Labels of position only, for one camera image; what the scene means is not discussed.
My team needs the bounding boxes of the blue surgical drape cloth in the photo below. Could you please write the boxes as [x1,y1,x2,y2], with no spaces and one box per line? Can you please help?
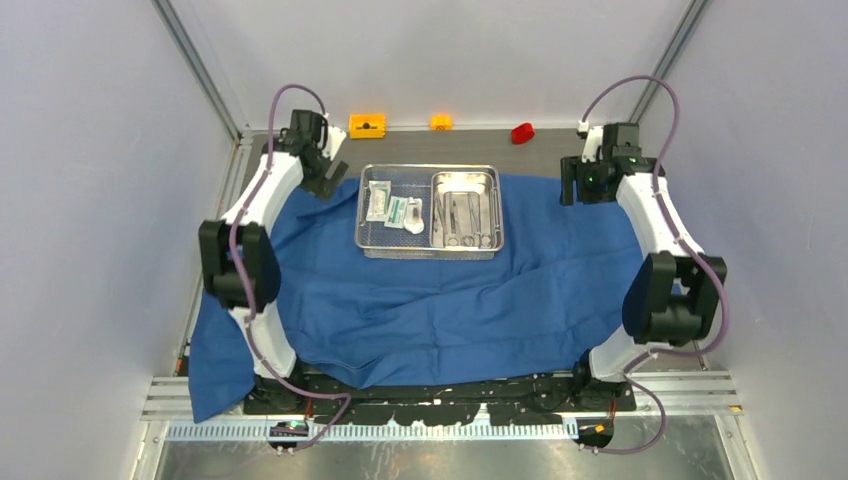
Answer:
[188,172,684,425]

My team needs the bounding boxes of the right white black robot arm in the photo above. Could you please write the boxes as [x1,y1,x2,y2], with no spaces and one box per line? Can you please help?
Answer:
[560,120,727,411]

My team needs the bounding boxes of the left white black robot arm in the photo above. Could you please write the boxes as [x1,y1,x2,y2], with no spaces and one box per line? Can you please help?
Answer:
[198,109,348,414]

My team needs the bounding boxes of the steel surgical forceps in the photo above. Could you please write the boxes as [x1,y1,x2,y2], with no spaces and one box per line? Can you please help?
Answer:
[462,192,493,248]

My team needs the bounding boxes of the steel surgical scissors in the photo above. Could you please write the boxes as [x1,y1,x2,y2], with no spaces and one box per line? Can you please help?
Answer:
[445,192,460,247]

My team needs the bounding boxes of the large yellow plastic block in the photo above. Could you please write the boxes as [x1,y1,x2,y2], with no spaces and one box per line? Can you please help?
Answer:
[348,114,387,140]

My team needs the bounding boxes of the red plastic object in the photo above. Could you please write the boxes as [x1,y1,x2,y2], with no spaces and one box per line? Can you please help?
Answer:
[510,122,536,145]

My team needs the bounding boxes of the green white sterile packet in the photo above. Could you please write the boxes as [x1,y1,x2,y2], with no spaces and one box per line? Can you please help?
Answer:
[384,196,409,229]

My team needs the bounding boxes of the metal mesh instrument basket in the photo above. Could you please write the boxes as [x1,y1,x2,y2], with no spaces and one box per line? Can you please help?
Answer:
[355,164,497,260]

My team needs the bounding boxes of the clear wrapped syringe packet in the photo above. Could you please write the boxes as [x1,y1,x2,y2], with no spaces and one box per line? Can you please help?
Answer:
[403,197,425,235]

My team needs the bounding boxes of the stainless steel inner tray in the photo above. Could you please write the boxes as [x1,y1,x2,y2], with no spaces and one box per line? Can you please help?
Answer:
[429,166,504,260]

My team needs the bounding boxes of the small yellow plastic block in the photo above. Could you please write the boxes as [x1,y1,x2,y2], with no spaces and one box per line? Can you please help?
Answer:
[429,114,453,131]

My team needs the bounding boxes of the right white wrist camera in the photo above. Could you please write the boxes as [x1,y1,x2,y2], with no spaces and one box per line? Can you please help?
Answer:
[577,120,604,163]

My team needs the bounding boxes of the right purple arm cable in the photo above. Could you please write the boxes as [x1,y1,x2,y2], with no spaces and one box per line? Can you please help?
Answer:
[578,74,731,456]

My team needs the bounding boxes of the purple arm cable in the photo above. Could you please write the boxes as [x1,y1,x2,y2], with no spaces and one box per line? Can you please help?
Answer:
[227,83,352,454]
[578,74,731,456]

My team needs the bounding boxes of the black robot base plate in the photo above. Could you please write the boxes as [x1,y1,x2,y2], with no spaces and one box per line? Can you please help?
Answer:
[242,372,637,428]

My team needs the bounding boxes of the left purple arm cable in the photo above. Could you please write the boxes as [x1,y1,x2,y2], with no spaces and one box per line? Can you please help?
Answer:
[227,83,352,454]

